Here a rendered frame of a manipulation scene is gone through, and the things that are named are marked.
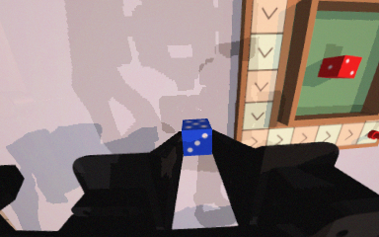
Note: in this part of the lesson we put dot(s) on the red die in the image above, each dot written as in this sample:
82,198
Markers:
344,66

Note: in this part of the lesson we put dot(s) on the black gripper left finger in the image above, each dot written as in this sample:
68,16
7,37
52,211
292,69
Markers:
158,172

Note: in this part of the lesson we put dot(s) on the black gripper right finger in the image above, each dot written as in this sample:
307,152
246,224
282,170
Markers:
244,170

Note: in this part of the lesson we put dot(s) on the red pawn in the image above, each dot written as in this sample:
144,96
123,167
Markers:
373,134

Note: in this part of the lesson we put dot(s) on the blue die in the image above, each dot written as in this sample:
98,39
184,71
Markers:
197,137

